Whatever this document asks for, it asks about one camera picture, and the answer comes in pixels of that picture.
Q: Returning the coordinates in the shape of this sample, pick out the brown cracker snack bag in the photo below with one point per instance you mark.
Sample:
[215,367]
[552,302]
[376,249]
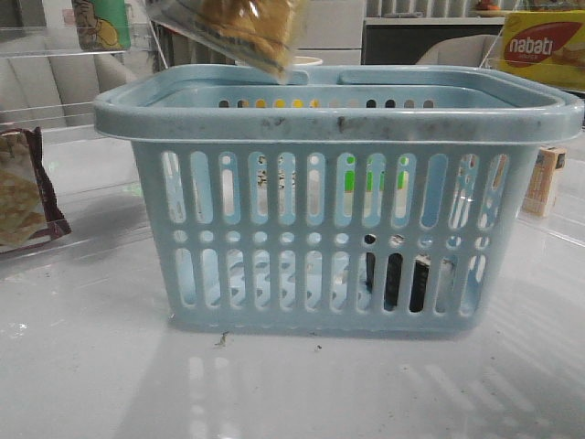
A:
[30,214]

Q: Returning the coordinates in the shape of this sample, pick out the white paper cup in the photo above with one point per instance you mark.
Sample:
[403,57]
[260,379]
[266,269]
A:
[302,62]

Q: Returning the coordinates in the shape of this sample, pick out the white drawer cabinet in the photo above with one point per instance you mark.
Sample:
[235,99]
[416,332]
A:
[333,32]

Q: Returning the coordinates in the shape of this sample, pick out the clear acrylic shelf left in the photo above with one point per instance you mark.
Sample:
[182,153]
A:
[49,81]

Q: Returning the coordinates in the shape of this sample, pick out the green cartoon snack package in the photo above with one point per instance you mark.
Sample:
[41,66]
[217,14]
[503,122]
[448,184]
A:
[102,25]

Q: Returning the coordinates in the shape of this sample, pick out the light blue plastic basket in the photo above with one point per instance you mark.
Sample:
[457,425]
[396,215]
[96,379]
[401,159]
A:
[263,197]

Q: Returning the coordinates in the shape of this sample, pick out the dark tissue pack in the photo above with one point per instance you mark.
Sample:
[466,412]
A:
[421,290]

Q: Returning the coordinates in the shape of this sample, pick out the yellow nabati wafer box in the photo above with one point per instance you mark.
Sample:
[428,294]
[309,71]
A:
[546,47]

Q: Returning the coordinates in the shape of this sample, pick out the packaged bread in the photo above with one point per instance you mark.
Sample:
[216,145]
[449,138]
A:
[260,34]

